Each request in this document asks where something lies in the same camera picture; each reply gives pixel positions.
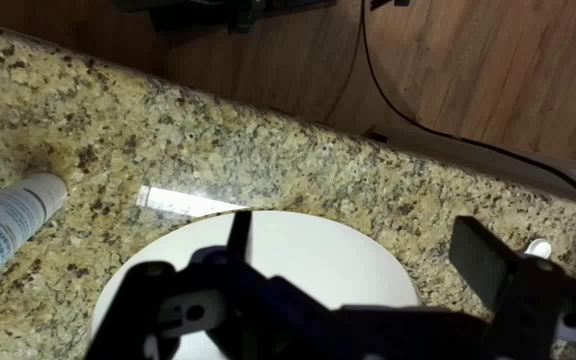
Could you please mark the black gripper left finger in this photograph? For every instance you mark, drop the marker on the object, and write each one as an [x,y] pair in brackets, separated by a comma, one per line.
[239,236]

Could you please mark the white oval sink basin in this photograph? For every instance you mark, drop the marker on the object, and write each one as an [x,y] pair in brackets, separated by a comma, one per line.
[328,260]

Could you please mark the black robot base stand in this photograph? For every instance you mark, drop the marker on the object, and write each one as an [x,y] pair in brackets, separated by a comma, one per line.
[234,14]

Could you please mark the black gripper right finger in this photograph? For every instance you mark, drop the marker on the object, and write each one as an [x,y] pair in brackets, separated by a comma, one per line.
[481,259]

